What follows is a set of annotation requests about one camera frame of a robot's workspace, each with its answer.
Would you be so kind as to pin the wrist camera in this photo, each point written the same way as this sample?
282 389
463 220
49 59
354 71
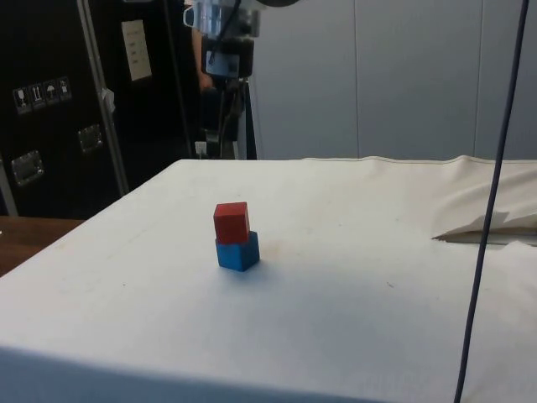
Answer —
210 17

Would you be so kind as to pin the red cube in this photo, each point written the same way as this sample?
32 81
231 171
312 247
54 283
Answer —
230 222

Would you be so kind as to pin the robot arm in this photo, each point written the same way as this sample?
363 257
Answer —
277 2

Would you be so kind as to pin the black cabinet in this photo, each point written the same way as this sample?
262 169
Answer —
54 50

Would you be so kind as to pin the blue cube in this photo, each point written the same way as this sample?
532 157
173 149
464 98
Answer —
235 257

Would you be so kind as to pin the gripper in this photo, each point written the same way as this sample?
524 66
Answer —
242 54

